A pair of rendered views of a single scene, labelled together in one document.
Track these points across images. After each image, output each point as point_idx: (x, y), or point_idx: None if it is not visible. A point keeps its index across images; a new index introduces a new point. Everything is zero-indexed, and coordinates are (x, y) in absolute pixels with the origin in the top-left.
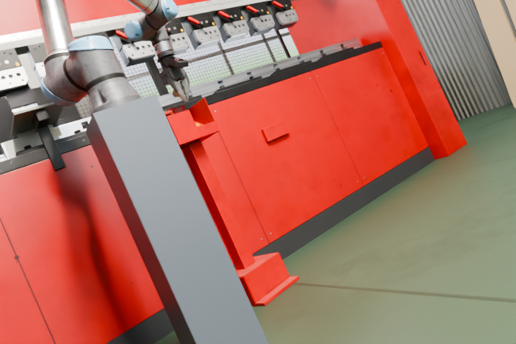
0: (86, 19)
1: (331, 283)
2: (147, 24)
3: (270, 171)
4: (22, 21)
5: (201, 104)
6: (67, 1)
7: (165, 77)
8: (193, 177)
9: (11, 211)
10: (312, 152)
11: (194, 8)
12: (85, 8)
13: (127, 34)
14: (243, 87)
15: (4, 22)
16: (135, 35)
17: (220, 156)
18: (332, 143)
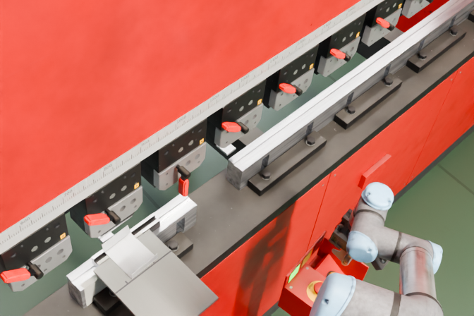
0: (251, 69)
1: None
2: (388, 259)
3: (341, 215)
4: (166, 111)
5: (357, 264)
6: (241, 46)
7: (341, 242)
8: (271, 260)
9: None
10: (389, 173)
11: None
12: (259, 48)
13: (351, 253)
14: (379, 129)
15: (140, 125)
16: (362, 262)
17: (308, 224)
18: (412, 153)
